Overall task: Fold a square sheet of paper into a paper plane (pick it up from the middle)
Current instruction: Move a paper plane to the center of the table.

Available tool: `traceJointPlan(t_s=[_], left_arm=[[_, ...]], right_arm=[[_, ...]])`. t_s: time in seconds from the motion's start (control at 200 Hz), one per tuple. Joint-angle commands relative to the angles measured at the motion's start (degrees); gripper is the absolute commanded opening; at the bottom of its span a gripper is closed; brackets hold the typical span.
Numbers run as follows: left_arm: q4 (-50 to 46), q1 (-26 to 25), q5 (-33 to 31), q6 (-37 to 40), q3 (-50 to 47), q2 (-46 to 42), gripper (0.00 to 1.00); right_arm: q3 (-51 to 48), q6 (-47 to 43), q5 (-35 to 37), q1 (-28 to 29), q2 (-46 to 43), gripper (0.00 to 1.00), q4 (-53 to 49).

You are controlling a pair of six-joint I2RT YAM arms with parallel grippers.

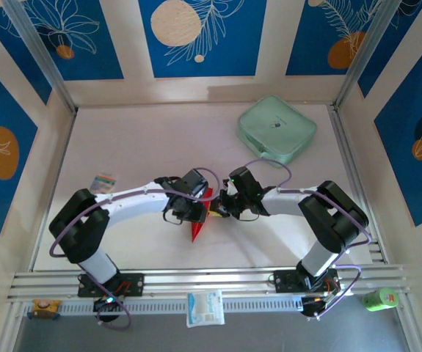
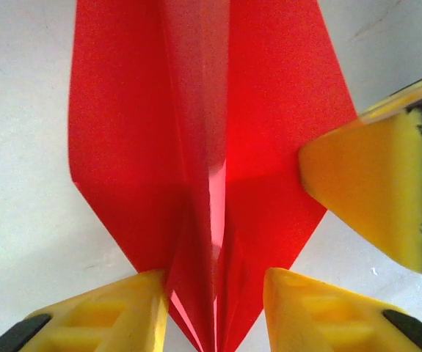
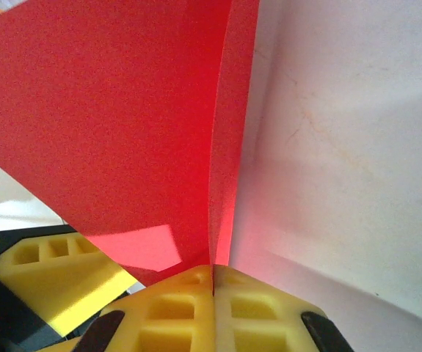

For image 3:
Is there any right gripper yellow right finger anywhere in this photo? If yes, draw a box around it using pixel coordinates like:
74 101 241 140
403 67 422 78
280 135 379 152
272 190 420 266
212 264 355 352

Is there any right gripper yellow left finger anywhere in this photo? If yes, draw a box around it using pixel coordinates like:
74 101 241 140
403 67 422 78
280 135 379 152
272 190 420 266
69 263 216 352

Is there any red square paper sheet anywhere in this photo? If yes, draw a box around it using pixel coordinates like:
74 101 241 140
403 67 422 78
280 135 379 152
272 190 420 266
0 0 261 289

